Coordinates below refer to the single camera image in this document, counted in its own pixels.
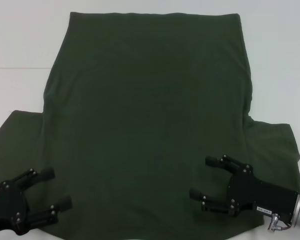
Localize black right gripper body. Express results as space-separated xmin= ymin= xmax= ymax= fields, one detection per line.
xmin=226 ymin=171 xmax=300 ymax=225

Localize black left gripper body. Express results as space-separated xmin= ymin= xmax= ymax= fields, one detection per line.
xmin=0 ymin=179 xmax=32 ymax=236

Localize dark green printed t-shirt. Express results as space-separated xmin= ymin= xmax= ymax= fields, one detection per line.
xmin=0 ymin=11 xmax=300 ymax=240

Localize right arm connector cable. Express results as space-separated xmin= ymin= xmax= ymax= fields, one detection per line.
xmin=266 ymin=213 xmax=292 ymax=231

